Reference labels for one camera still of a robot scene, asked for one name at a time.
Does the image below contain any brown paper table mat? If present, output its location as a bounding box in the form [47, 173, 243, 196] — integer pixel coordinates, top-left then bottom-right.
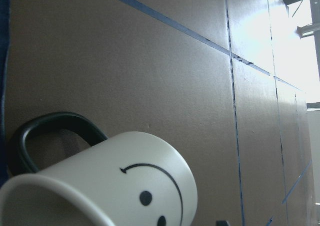
[3, 0, 317, 226]

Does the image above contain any white smiley mug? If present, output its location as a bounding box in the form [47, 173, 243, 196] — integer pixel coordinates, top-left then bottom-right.
[0, 112, 198, 226]

